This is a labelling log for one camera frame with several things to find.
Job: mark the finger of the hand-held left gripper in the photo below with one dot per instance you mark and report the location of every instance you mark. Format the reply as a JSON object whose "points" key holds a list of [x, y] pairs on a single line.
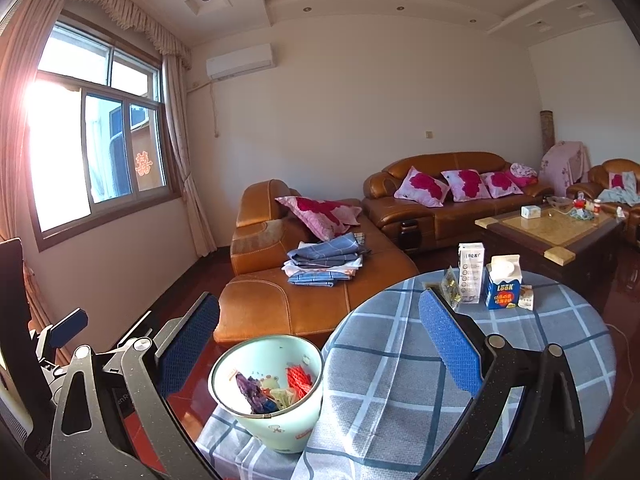
{"points": [[70, 327], [137, 327]]}

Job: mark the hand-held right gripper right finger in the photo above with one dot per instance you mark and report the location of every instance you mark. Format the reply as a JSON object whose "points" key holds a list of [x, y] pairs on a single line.
{"points": [[450, 342]]}

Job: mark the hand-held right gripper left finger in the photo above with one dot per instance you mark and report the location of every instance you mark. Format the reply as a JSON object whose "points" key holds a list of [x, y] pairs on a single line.
{"points": [[190, 345]]}

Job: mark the purple wrapper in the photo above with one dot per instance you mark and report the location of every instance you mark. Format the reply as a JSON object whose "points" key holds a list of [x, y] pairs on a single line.
{"points": [[252, 392]]}

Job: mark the red plastic bag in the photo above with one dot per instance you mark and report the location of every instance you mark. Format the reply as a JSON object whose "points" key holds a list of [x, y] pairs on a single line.
{"points": [[298, 380]]}

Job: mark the light green trash bin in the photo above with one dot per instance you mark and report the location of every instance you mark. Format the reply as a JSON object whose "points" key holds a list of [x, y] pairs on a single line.
{"points": [[280, 435]]}

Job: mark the clear plastic wrapper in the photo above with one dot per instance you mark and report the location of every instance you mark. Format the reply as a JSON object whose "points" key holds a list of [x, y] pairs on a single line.
{"points": [[452, 287]]}

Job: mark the blue plaid tablecloth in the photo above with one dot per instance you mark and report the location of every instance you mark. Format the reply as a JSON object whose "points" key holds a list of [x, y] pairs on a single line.
{"points": [[390, 360]]}

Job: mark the tall white carton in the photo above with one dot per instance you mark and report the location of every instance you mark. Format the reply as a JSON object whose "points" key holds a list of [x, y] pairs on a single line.
{"points": [[472, 275]]}

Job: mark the blue milk carton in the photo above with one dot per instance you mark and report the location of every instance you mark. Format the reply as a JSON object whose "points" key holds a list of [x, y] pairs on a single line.
{"points": [[502, 292]]}

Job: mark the small beige packet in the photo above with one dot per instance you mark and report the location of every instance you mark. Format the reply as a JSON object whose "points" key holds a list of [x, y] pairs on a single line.
{"points": [[525, 297]]}

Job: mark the brown leather chaise sofa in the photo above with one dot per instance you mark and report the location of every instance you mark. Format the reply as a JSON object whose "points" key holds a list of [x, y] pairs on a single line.
{"points": [[280, 305]]}

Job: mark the brown leather three-seat sofa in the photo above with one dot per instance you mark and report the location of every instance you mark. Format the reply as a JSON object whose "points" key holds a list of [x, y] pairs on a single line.
{"points": [[450, 220]]}

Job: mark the wooden coffee table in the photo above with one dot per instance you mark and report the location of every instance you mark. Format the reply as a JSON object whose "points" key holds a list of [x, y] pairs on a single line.
{"points": [[550, 240]]}

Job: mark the stack of folded blue cloths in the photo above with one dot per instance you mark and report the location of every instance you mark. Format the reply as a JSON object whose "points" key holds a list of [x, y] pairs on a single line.
{"points": [[325, 260]]}

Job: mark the small white box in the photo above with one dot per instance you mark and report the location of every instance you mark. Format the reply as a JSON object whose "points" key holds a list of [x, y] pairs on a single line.
{"points": [[530, 211]]}

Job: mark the pink floral pillow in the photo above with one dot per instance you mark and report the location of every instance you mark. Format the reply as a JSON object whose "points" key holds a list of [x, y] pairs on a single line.
{"points": [[621, 180], [320, 215], [467, 185], [502, 185], [422, 187]]}

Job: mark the red paper window decoration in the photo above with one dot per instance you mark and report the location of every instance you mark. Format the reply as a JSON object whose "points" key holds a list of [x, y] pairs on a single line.
{"points": [[143, 162]]}

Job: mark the beige curtain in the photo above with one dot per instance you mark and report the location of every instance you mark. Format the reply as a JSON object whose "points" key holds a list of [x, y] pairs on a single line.
{"points": [[192, 170], [20, 110]]}

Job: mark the glass bowl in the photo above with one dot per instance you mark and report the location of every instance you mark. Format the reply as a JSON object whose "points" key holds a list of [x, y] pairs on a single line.
{"points": [[560, 202]]}

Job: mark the pink bundled blanket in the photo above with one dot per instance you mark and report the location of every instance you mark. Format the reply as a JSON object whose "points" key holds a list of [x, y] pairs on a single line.
{"points": [[524, 170]]}

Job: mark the window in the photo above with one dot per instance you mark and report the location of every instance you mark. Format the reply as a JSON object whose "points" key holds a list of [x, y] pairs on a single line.
{"points": [[100, 135]]}

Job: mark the pink cloth cover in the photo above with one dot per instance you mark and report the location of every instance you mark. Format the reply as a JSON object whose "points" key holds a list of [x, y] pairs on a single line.
{"points": [[565, 167]]}

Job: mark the brown leather armchair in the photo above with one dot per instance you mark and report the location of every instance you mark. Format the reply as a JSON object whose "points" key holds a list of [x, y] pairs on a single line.
{"points": [[632, 225]]}

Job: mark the light cloth on armchair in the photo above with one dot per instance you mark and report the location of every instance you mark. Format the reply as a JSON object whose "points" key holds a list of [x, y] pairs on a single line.
{"points": [[620, 195]]}

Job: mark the air conditioner pipe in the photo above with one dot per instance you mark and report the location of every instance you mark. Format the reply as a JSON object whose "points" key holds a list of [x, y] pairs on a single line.
{"points": [[215, 110]]}

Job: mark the rolled mat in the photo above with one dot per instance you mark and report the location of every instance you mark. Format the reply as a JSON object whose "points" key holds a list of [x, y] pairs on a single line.
{"points": [[547, 130]]}

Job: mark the white air conditioner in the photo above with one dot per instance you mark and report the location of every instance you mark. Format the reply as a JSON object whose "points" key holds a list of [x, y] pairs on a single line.
{"points": [[240, 61]]}

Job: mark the beige curtain valance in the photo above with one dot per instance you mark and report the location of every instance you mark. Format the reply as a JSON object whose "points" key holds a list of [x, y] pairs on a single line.
{"points": [[130, 15]]}

